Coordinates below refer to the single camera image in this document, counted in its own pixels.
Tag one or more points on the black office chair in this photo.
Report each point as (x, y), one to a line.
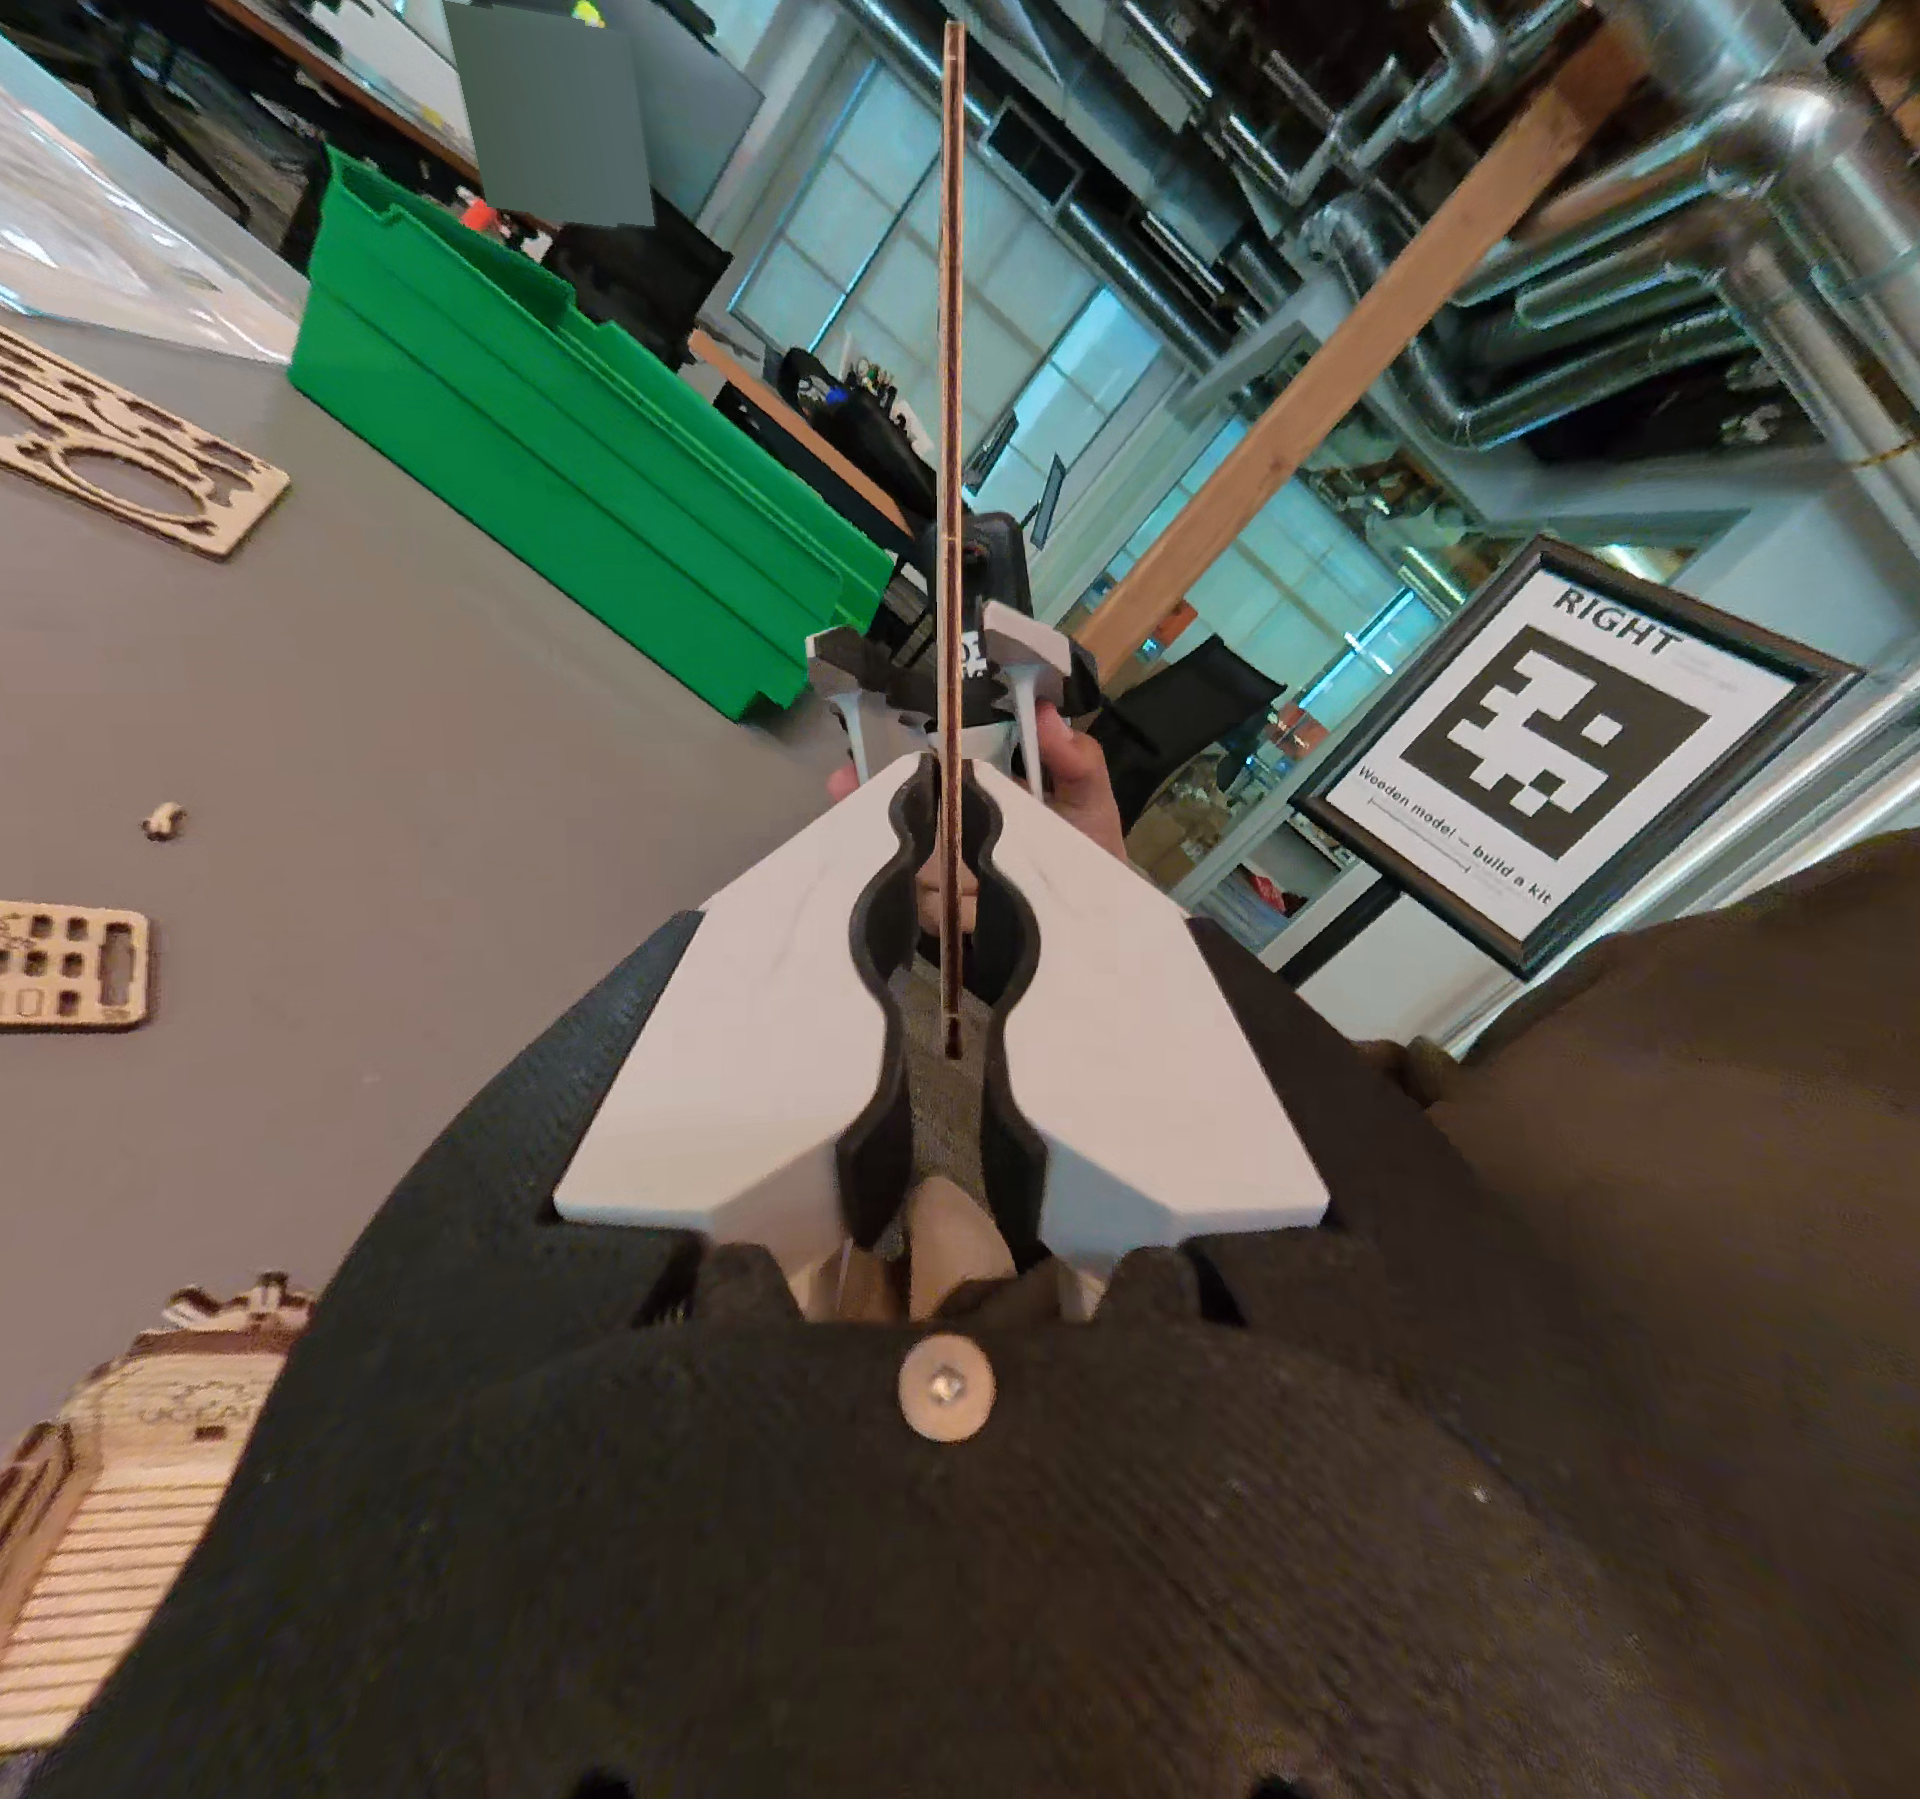
(1200, 697)

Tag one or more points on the small slotted wooden frame piece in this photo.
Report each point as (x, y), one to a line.
(132, 989)

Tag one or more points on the tiny wooden offcut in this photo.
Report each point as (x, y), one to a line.
(162, 822)

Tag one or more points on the wooden ceiling beam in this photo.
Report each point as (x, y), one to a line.
(1352, 344)

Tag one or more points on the framed black-white marker sign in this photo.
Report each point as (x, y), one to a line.
(1561, 734)

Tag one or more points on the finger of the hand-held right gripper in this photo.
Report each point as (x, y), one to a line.
(844, 664)
(1032, 640)

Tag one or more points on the wooden sheet with oval cutouts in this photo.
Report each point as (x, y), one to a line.
(256, 486)

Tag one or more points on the green plastic bin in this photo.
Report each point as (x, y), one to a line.
(570, 478)

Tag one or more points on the clear plastic wrap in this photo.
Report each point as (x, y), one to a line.
(90, 225)

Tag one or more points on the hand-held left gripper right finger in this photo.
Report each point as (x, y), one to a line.
(1155, 1065)

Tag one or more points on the grey desk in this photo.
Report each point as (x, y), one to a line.
(375, 779)

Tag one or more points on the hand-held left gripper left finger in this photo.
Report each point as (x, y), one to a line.
(704, 1065)

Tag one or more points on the black monitor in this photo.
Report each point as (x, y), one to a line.
(704, 104)

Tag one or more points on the person's right hand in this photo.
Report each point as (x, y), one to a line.
(1083, 779)

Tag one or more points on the long slotted wooden parts sheet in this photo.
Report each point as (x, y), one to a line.
(952, 328)

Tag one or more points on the wooden slatted model sub-assembly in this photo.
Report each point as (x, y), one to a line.
(136, 1529)

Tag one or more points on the silver ventilation ducts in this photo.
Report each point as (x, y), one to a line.
(1785, 133)

